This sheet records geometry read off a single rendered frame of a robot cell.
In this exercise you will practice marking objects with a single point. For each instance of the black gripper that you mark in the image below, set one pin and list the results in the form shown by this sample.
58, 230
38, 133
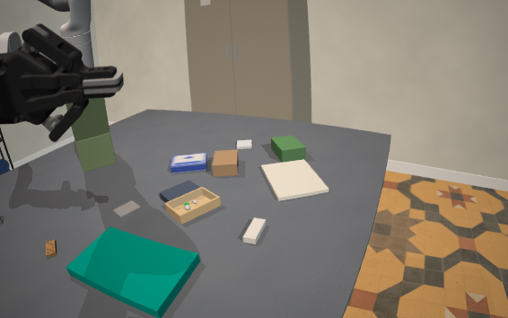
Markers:
31, 84

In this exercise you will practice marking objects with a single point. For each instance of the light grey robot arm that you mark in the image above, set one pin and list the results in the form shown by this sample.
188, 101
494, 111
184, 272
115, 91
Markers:
76, 31

